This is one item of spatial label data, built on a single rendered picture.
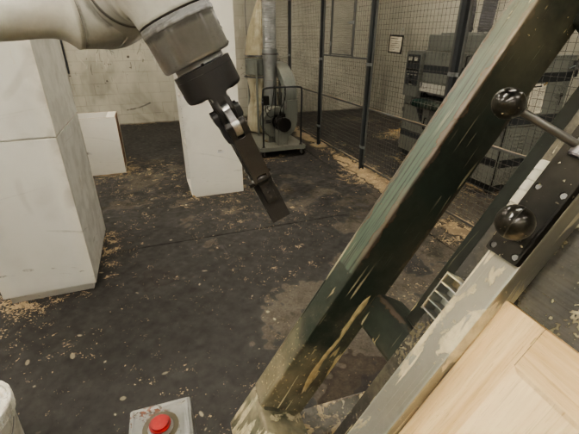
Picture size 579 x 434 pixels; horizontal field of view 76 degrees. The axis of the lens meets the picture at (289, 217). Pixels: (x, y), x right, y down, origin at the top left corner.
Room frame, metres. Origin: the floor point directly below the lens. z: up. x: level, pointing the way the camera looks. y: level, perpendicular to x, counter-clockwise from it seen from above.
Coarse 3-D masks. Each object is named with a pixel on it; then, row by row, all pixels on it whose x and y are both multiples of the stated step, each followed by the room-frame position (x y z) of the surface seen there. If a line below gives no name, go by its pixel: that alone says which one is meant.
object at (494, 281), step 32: (576, 224) 0.41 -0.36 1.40; (544, 256) 0.40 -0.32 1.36; (480, 288) 0.40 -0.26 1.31; (512, 288) 0.39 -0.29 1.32; (448, 320) 0.40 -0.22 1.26; (480, 320) 0.38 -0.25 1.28; (416, 352) 0.40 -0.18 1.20; (448, 352) 0.37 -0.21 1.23; (416, 384) 0.37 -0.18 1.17; (384, 416) 0.36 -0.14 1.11
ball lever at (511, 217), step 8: (504, 208) 0.35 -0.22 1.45; (512, 208) 0.34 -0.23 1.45; (520, 208) 0.34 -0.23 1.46; (528, 208) 0.34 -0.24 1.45; (496, 216) 0.35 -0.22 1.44; (504, 216) 0.34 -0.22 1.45; (512, 216) 0.33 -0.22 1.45; (520, 216) 0.33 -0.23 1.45; (528, 216) 0.33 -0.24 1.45; (496, 224) 0.34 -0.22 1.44; (504, 224) 0.34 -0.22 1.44; (512, 224) 0.33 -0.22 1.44; (520, 224) 0.33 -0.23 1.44; (528, 224) 0.33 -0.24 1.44; (536, 224) 0.33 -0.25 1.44; (504, 232) 0.33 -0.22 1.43; (512, 232) 0.33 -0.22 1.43; (520, 232) 0.33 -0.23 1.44; (528, 232) 0.33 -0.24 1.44; (520, 240) 0.40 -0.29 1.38
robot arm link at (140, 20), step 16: (96, 0) 0.51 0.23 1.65; (112, 0) 0.47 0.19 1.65; (128, 0) 0.45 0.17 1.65; (144, 0) 0.45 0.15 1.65; (160, 0) 0.45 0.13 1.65; (176, 0) 0.45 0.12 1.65; (192, 0) 0.46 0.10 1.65; (112, 16) 0.52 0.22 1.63; (128, 16) 0.47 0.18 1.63; (144, 16) 0.45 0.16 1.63; (160, 16) 0.45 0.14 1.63
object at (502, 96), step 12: (504, 96) 0.45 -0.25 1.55; (516, 96) 0.45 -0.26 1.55; (492, 108) 0.46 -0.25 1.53; (504, 108) 0.45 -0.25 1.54; (516, 108) 0.44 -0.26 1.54; (528, 120) 0.45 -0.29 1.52; (540, 120) 0.45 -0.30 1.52; (552, 132) 0.44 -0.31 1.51; (564, 132) 0.44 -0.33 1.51; (576, 144) 0.43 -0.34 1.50; (576, 156) 0.43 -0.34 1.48
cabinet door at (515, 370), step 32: (512, 320) 0.36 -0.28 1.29; (480, 352) 0.36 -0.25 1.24; (512, 352) 0.34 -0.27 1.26; (544, 352) 0.32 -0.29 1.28; (576, 352) 0.30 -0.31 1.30; (448, 384) 0.35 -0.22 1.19; (480, 384) 0.33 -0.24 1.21; (512, 384) 0.31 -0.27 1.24; (544, 384) 0.29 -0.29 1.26; (576, 384) 0.28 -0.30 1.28; (416, 416) 0.35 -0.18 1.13; (448, 416) 0.32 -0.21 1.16; (480, 416) 0.31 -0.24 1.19; (512, 416) 0.29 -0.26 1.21; (544, 416) 0.27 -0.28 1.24; (576, 416) 0.25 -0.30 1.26
